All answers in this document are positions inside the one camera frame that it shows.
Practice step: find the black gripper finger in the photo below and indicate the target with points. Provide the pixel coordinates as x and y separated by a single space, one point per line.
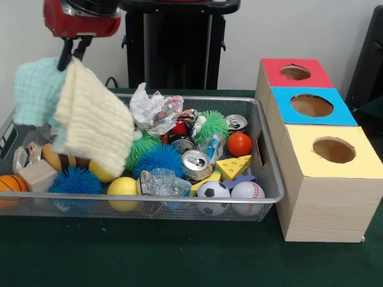
81 49
65 55

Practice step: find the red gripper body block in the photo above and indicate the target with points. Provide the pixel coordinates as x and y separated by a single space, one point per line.
80 27

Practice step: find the light blue muslin cloth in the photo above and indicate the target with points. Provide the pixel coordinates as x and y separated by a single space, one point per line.
36 92

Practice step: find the cream muslin cloth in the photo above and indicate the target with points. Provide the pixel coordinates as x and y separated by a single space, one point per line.
95 125

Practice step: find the white colourful-dotted wrapper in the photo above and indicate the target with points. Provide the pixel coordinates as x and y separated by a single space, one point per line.
149 110

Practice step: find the wooden box with three holes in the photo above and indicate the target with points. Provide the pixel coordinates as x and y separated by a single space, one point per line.
329 209

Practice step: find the green spiky toy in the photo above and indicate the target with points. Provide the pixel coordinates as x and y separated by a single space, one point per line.
143 146
211 124

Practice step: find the blue spiky rubber ball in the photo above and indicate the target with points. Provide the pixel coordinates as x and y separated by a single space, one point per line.
161 160

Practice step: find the crushed silver drink can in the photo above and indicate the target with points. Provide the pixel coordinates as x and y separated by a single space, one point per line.
196 164

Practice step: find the upright silver drink can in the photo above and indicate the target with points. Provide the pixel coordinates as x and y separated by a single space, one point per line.
236 122

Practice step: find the red-orange smooth ball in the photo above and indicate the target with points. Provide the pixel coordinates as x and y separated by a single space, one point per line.
239 144

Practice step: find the yellow cheese wedge toy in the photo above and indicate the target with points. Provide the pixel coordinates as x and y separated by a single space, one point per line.
233 167

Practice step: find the small soccer ball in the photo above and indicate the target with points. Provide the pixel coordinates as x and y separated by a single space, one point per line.
214 191

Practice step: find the small white baseball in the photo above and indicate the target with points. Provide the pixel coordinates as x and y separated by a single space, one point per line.
247 191

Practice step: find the black chair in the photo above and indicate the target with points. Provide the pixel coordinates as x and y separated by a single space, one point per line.
368 59

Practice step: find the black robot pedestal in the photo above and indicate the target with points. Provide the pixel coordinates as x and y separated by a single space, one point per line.
167 45

